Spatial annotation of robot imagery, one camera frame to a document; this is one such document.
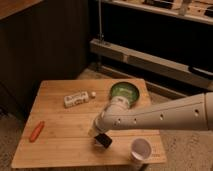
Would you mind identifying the black eraser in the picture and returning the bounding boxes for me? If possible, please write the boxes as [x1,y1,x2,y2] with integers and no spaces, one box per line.
[95,134,112,148]

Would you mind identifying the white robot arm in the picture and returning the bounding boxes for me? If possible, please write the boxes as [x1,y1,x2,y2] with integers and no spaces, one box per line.
[89,92,213,137]

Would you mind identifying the white sponge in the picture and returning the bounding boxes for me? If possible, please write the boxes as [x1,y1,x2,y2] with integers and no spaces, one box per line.
[94,143,106,148]

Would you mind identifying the white bottle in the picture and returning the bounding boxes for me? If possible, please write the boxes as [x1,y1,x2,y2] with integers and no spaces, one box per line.
[64,91,89,108]

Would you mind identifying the white paper cup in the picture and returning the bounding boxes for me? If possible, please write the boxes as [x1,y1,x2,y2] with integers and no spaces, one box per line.
[130,138,152,164]

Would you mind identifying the green bowl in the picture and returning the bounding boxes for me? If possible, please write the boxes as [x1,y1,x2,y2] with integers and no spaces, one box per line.
[109,81,140,105]

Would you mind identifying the orange carrot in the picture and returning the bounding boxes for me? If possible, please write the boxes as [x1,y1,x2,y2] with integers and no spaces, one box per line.
[29,121,45,142]

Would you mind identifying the wooden cabinet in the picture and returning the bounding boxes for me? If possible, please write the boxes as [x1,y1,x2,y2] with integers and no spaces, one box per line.
[0,0,89,120]

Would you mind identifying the metal shelf rack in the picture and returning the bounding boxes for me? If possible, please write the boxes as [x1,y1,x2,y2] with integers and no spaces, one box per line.
[89,0,213,101]

